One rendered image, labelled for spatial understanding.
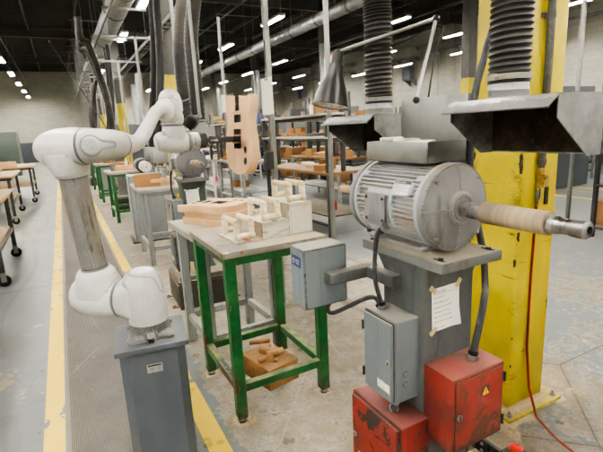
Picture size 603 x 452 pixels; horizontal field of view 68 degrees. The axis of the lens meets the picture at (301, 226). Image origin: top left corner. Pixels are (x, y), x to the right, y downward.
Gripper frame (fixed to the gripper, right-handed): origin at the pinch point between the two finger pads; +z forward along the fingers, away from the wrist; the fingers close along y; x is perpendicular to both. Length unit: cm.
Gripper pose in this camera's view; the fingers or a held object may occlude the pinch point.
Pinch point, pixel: (236, 139)
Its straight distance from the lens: 237.1
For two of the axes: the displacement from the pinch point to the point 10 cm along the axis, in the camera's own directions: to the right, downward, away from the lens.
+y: 5.1, 1.6, -8.5
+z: 8.6, -1.4, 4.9
